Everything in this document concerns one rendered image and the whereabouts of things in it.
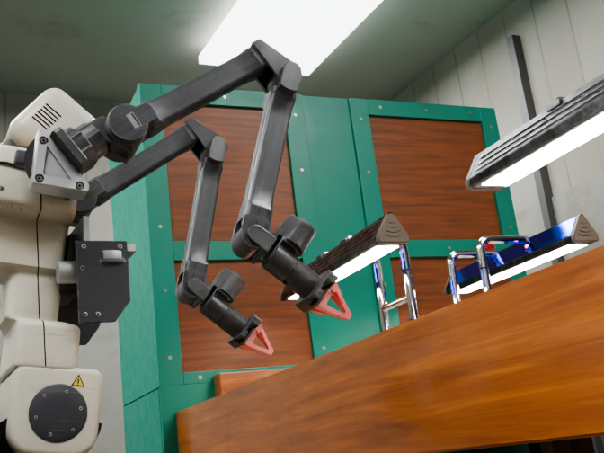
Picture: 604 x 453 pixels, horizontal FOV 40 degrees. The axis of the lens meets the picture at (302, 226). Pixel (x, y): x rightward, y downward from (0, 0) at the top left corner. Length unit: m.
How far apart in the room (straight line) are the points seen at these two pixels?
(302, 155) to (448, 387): 1.74
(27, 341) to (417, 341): 0.75
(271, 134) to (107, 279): 0.44
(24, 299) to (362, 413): 0.69
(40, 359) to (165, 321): 0.91
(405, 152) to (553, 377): 2.09
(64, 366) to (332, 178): 1.44
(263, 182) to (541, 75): 2.56
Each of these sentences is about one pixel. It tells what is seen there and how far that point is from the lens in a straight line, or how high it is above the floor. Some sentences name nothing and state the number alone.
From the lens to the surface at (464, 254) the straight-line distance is 2.45.
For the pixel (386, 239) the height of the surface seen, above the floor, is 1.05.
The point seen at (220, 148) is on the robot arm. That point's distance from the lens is 2.14.
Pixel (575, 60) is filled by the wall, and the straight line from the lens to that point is 3.92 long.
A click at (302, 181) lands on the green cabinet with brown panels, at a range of 2.75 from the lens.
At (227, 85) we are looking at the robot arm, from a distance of 1.74.
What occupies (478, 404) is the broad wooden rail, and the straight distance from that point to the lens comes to 1.08.
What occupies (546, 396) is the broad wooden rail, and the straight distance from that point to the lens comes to 0.98.
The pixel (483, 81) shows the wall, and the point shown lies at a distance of 4.38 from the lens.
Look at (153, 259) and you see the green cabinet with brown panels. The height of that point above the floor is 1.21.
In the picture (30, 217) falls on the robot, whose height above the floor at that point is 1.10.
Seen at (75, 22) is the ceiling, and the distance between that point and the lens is 4.00.
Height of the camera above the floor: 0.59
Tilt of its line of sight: 16 degrees up
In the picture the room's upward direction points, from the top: 7 degrees counter-clockwise
